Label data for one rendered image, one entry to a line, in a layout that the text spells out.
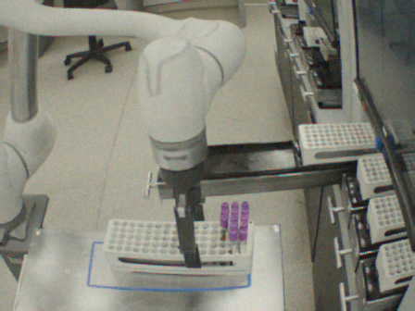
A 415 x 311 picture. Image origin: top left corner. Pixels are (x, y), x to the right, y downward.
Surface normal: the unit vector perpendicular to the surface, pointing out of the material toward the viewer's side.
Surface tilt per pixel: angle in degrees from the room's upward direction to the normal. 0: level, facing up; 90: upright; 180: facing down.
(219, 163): 0
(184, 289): 0
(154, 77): 77
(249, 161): 0
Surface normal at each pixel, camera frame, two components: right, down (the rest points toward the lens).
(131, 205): -0.10, -0.79
